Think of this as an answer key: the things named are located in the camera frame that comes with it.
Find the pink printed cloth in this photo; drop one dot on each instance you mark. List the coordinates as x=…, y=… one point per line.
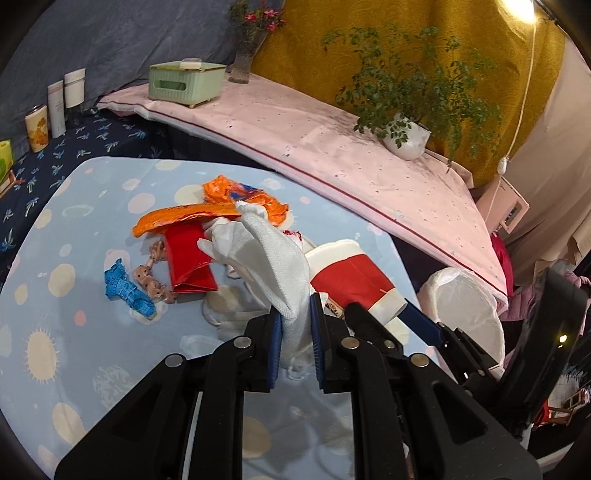
x=323, y=138

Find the red foil packet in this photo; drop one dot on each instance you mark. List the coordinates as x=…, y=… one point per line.
x=187, y=258

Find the light blue printed tablecloth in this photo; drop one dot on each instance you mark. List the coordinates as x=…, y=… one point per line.
x=92, y=369

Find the pink appliance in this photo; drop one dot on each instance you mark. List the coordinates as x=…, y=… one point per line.
x=501, y=203

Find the glass vase with pink flowers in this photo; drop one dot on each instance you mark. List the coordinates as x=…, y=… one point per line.
x=242, y=64

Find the white cloth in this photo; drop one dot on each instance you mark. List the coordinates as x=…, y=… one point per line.
x=272, y=249

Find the green tissue box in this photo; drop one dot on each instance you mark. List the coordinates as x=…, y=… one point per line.
x=194, y=85

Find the white trash bin with liner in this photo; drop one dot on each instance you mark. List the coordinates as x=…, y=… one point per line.
x=461, y=304

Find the red and white paper cup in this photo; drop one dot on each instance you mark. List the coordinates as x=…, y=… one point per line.
x=355, y=277

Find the grey blue cloth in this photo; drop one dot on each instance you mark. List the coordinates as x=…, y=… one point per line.
x=115, y=46

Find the slim white bottle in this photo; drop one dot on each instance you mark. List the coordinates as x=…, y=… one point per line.
x=56, y=110

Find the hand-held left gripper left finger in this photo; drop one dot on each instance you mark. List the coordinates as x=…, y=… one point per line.
x=276, y=350

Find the yellow green box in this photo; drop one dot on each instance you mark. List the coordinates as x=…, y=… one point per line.
x=4, y=161

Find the flat orange wrapper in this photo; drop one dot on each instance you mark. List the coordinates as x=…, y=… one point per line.
x=184, y=217

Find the dark blue printed cloth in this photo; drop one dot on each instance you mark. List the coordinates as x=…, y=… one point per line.
x=92, y=138

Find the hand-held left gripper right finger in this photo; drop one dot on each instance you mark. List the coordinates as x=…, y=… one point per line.
x=317, y=346

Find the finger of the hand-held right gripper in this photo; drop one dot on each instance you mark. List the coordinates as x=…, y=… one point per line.
x=422, y=323
x=369, y=323

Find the mustard yellow cloth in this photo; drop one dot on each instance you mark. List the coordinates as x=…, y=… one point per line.
x=323, y=23

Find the orange snack bag blue print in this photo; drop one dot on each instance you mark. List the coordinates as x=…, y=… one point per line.
x=258, y=201

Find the blue crumpled wrapper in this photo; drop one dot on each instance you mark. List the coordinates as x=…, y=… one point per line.
x=124, y=288

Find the green plant in white pot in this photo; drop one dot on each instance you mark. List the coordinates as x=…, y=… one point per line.
x=408, y=138

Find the red cloth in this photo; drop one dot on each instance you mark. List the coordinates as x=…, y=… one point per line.
x=503, y=263

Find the white bottle with wide cap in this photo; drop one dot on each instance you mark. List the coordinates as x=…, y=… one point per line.
x=75, y=92

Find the cream can with orange print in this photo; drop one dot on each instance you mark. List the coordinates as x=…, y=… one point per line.
x=38, y=131

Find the beige curtain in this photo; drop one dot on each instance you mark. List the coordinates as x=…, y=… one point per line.
x=558, y=161

